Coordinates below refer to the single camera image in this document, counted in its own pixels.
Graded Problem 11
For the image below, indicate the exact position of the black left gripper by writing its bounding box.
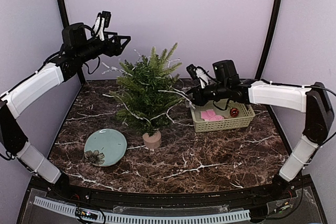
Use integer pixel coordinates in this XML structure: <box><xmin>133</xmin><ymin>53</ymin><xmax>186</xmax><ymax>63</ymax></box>
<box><xmin>76</xmin><ymin>30</ymin><xmax>131</xmax><ymax>62</ymax></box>

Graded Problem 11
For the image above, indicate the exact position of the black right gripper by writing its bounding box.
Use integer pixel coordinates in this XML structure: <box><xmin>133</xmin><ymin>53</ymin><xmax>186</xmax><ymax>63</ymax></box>
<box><xmin>182</xmin><ymin>81</ymin><xmax>229</xmax><ymax>106</ymax></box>

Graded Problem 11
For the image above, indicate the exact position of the pink bow ornament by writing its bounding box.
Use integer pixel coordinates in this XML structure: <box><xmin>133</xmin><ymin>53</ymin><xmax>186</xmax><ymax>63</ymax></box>
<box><xmin>201</xmin><ymin>109</ymin><xmax>225</xmax><ymax>121</ymax></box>

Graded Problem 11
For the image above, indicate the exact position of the small green christmas tree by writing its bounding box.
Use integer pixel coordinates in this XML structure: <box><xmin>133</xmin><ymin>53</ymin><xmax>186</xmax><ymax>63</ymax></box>
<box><xmin>109</xmin><ymin>43</ymin><xmax>183</xmax><ymax>136</ymax></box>

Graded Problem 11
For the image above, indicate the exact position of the green perforated plastic basket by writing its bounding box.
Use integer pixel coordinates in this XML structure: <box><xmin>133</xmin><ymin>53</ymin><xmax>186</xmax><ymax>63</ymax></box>
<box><xmin>190</xmin><ymin>99</ymin><xmax>255</xmax><ymax>133</ymax></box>

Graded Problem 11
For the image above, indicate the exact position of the clear fairy light string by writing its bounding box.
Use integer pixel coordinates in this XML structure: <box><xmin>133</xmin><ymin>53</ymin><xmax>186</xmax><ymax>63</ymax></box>
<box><xmin>101</xmin><ymin>48</ymin><xmax>196</xmax><ymax>127</ymax></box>

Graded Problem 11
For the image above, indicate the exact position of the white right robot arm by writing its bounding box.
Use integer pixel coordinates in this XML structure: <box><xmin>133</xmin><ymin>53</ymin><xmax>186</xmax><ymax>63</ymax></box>
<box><xmin>186</xmin><ymin>60</ymin><xmax>334</xmax><ymax>200</ymax></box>

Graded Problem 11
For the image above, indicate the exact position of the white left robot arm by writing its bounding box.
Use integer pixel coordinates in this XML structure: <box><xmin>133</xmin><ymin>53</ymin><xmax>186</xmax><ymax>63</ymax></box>
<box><xmin>1</xmin><ymin>23</ymin><xmax>131</xmax><ymax>201</ymax></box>

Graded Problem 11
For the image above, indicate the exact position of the pink tree pot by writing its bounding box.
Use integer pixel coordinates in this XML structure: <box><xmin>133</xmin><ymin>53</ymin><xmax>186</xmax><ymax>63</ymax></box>
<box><xmin>142</xmin><ymin>131</ymin><xmax>162</xmax><ymax>150</ymax></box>

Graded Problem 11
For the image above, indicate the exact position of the red ball ornament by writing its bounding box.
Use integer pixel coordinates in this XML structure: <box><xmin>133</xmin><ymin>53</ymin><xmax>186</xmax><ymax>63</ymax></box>
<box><xmin>229</xmin><ymin>108</ymin><xmax>239</xmax><ymax>118</ymax></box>

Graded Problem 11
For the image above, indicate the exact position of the teal flower plate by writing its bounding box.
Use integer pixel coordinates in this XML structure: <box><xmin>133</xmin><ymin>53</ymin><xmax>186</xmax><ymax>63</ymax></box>
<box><xmin>84</xmin><ymin>129</ymin><xmax>127</xmax><ymax>167</ymax></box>

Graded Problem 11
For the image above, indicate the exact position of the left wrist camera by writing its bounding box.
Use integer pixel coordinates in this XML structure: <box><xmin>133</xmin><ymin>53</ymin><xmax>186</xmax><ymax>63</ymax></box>
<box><xmin>92</xmin><ymin>11</ymin><xmax>111</xmax><ymax>41</ymax></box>

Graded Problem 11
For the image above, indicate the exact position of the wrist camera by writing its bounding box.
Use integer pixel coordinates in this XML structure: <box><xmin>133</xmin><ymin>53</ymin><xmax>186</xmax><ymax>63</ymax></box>
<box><xmin>92</xmin><ymin>11</ymin><xmax>111</xmax><ymax>41</ymax></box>
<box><xmin>186</xmin><ymin>64</ymin><xmax>209</xmax><ymax>89</ymax></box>

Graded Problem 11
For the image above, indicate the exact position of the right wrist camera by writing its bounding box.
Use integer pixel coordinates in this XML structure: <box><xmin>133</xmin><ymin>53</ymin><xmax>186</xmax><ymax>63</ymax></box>
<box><xmin>186</xmin><ymin>64</ymin><xmax>209</xmax><ymax>89</ymax></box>

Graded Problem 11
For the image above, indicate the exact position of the black left corner post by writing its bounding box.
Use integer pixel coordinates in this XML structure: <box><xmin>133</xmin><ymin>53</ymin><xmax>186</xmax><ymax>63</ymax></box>
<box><xmin>52</xmin><ymin>0</ymin><xmax>86</xmax><ymax>82</ymax></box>

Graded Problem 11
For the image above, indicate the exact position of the black corner post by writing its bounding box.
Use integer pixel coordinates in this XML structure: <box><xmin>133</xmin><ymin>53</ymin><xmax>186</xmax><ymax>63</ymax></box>
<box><xmin>52</xmin><ymin>0</ymin><xmax>86</xmax><ymax>82</ymax></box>
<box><xmin>255</xmin><ymin>0</ymin><xmax>281</xmax><ymax>80</ymax></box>

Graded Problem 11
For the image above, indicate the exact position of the black right corner post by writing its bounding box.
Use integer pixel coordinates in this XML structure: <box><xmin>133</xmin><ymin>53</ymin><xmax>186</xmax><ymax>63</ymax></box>
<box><xmin>255</xmin><ymin>0</ymin><xmax>281</xmax><ymax>80</ymax></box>

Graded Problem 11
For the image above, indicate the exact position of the black front rail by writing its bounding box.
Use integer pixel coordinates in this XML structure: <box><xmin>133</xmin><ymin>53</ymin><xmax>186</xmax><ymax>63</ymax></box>
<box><xmin>23</xmin><ymin>176</ymin><xmax>303</xmax><ymax>213</ymax></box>

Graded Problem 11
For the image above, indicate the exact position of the white slotted cable duct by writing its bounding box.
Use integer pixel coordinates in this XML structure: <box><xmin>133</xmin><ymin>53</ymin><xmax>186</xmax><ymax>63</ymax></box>
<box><xmin>33</xmin><ymin>196</ymin><xmax>250</xmax><ymax>223</ymax></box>

